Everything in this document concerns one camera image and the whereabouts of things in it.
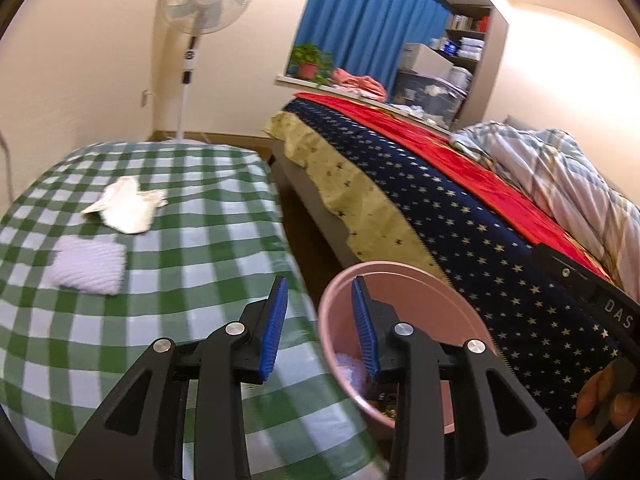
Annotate yellow bed sheet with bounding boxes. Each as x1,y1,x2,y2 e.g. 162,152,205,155
265,111,447,281

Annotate potted green plant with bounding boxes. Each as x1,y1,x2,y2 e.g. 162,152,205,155
289,42,335,87

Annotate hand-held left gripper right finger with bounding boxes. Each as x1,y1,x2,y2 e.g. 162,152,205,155
351,275,584,480

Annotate person's right hand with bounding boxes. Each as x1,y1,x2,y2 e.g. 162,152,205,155
569,359,640,457

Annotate red blanket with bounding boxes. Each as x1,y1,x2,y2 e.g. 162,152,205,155
295,91,614,281

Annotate grey storage box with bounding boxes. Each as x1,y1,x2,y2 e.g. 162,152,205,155
400,42,454,81

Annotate bed frame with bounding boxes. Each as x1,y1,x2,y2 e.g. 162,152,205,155
270,140,352,269

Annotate dark patterned snack packet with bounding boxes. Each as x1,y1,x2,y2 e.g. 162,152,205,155
372,390,401,423

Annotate green checkered tablecloth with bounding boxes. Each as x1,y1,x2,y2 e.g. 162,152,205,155
0,140,388,480

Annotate cream crumpled cloth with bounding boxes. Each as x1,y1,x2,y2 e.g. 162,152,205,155
80,176,170,235

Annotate wooden bookshelf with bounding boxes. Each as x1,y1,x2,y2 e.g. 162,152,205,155
430,4,497,77

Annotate blue curtain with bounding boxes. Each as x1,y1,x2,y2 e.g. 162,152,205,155
289,0,453,92

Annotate white round container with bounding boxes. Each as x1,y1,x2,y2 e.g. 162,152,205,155
445,65,474,92

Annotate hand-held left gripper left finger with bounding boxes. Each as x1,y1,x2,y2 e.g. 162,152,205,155
55,276,290,480

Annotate blue plaid quilt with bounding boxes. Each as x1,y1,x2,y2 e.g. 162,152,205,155
450,121,640,306

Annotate pink plastic bin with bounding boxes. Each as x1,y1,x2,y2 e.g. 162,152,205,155
317,261,501,437

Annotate clear lidded storage bin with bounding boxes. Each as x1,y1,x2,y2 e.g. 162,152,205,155
390,70,468,127

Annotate pink cloth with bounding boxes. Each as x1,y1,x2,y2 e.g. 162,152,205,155
331,67,389,100

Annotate white knitted cloth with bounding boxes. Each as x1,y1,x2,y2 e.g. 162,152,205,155
50,235,127,295

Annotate grey power cable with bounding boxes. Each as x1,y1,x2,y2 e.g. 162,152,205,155
0,130,14,206

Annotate navy star blanket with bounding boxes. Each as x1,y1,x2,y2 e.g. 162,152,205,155
282,100,626,441

